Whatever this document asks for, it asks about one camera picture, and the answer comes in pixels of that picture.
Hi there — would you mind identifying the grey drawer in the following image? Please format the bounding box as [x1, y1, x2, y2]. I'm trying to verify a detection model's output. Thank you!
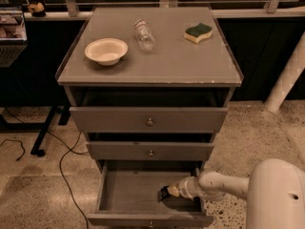
[69, 89, 229, 134]
[87, 133, 214, 161]
[88, 160, 214, 229]

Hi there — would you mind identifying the black desk frame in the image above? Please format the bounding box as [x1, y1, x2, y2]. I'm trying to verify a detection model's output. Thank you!
[0, 106, 71, 156]

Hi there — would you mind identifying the white bowl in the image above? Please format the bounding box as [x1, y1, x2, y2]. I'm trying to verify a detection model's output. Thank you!
[85, 38, 128, 66]

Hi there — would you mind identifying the black rxbar chocolate bar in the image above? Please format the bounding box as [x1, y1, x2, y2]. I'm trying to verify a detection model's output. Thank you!
[158, 186, 170, 201]

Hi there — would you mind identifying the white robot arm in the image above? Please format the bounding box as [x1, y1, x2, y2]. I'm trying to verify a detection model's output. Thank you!
[162, 158, 305, 229]

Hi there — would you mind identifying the grey top drawer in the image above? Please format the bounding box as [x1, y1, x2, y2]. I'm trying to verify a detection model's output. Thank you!
[69, 89, 229, 134]

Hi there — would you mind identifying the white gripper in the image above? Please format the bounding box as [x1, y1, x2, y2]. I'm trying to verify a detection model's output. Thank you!
[167, 177, 203, 199]

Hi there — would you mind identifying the laptop computer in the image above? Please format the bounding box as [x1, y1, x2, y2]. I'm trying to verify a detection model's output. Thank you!
[0, 5, 28, 68]

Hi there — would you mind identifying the white pipe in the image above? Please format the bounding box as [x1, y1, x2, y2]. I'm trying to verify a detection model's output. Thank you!
[264, 32, 305, 113]

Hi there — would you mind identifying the yellow black object on ledge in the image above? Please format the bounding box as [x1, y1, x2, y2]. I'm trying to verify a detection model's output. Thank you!
[28, 2, 46, 17]

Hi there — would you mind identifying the grey middle drawer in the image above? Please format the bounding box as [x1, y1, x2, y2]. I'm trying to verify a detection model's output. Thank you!
[87, 133, 214, 161]

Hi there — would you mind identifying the clear plastic bottle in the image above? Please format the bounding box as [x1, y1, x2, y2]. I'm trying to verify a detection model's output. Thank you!
[133, 19, 155, 52]

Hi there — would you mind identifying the black floor cable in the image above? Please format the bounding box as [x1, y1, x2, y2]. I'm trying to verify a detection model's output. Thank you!
[3, 107, 91, 229]

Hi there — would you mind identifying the grey drawer cabinet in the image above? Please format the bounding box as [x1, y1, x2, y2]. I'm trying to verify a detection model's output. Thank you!
[54, 5, 245, 174]

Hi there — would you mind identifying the short black cable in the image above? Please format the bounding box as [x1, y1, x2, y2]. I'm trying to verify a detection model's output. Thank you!
[0, 138, 27, 162]

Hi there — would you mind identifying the grey bottom drawer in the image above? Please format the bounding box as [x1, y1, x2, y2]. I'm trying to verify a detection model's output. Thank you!
[88, 160, 214, 229]

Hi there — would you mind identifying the green yellow sponge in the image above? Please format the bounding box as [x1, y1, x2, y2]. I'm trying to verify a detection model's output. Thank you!
[184, 23, 213, 44]

